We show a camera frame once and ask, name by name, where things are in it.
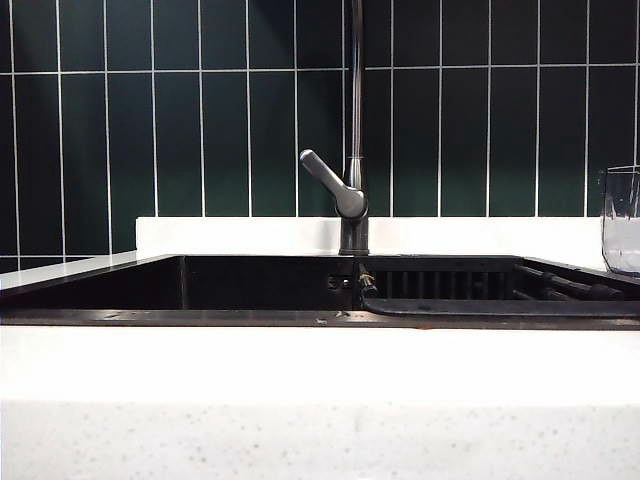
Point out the clear faceted glass mug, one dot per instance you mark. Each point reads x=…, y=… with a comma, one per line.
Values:
x=622, y=230

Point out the grey metal faucet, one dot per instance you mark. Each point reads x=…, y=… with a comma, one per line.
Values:
x=356, y=100

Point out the black sink drying rack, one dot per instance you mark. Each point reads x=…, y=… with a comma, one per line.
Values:
x=450, y=305

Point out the black kitchen sink basin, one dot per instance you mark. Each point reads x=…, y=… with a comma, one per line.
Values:
x=225, y=285

